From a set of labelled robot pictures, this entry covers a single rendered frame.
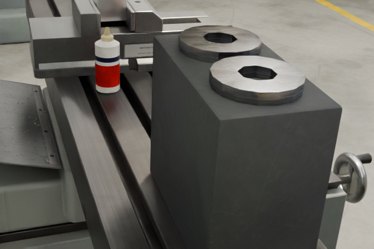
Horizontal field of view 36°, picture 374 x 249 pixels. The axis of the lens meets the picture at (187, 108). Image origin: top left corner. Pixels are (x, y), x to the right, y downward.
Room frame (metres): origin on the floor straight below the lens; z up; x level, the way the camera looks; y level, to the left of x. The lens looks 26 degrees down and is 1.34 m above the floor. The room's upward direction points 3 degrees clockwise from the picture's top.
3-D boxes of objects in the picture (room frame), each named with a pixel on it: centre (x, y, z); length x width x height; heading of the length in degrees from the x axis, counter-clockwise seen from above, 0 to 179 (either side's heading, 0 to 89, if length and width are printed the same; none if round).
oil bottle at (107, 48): (0.88, 0.14, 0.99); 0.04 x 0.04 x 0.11
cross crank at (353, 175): (1.11, -0.35, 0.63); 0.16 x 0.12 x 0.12; 110
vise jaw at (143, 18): (1.04, 0.10, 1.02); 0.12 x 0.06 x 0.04; 18
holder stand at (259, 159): (0.55, -0.05, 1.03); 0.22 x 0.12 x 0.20; 19
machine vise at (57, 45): (1.03, 0.12, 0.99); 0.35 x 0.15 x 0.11; 108
